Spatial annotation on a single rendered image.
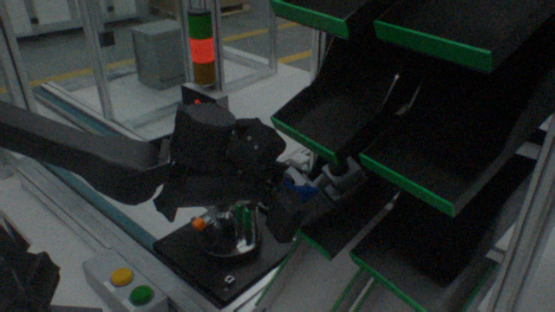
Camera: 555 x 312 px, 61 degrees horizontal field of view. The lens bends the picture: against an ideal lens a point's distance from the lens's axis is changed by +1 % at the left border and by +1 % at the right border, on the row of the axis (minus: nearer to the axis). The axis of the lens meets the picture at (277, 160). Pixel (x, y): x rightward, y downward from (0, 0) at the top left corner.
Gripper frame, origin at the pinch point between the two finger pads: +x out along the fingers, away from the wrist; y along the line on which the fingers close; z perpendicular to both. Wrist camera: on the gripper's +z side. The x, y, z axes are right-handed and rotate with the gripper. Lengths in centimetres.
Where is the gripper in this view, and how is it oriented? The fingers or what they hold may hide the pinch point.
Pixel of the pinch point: (290, 182)
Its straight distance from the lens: 66.0
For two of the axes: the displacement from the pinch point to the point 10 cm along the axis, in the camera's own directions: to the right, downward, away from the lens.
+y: -4.6, -5.4, 7.0
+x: 8.3, 0.1, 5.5
